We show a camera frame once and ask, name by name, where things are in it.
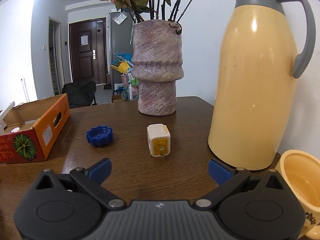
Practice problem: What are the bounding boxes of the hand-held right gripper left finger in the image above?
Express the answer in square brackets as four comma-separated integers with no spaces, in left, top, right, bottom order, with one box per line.
[27,158,126,210]

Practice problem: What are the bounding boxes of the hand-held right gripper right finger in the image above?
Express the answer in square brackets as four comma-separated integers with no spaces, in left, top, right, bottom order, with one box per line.
[193,159,292,210]

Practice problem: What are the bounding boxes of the blue bottle cap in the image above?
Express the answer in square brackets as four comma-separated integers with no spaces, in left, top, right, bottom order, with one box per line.
[86,126,113,147]

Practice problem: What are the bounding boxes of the white yellow plug adapter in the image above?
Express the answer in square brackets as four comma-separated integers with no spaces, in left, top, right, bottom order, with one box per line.
[147,124,171,157]

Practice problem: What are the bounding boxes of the orange cardboard box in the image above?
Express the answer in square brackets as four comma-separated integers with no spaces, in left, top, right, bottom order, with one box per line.
[0,93,70,164]

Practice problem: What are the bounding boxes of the yellow ceramic mug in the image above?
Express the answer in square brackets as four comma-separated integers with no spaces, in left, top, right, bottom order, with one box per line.
[275,149,320,239]

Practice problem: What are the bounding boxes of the black folding chair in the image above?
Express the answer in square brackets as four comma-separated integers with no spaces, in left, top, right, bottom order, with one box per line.
[62,81,97,109]

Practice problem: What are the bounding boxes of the yellow thermos jug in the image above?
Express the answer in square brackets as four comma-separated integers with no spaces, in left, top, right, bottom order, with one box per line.
[208,0,316,171]

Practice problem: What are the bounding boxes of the metal storage rack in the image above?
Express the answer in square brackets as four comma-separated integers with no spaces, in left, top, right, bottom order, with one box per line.
[126,69,140,102]

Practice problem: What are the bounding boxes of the yellow plastic item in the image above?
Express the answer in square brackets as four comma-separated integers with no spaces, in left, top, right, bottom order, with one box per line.
[111,61,131,73]

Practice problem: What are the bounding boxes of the blue plastic hangers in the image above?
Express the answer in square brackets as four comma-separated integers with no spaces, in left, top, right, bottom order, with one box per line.
[114,52,133,63]

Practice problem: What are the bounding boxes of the dark brown door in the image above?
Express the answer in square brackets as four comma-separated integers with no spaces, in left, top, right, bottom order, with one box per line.
[69,18,108,85]

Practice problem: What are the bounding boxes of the purple ceramic vase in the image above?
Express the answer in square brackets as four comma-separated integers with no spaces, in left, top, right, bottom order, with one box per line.
[131,19,185,116]

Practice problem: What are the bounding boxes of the grey refrigerator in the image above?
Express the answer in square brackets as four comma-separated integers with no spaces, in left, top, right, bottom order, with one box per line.
[108,10,134,92]

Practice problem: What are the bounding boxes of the clear plastic bag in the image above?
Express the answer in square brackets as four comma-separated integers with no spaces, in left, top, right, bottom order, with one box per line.
[113,12,128,25]

